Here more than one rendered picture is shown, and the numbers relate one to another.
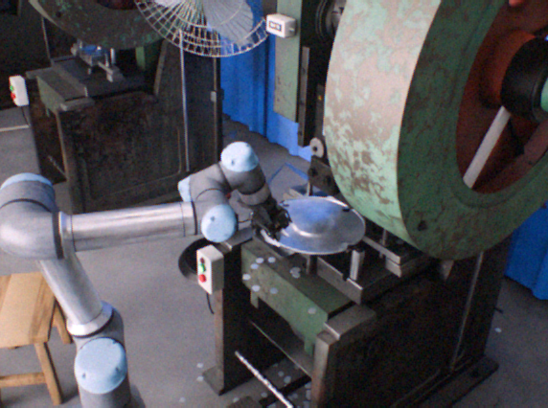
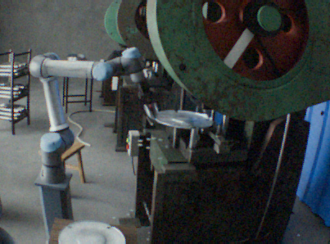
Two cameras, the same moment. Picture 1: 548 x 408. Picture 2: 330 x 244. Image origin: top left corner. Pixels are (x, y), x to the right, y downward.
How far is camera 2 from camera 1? 0.87 m
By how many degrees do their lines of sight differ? 28
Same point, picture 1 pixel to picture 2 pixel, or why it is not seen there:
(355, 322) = (179, 168)
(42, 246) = (37, 66)
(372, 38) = not seen: outside the picture
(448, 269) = (256, 165)
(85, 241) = (50, 68)
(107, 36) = (146, 51)
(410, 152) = (165, 15)
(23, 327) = not seen: hidden behind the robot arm
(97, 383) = (44, 145)
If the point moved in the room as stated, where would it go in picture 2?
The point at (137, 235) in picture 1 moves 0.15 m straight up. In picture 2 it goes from (68, 70) to (70, 37)
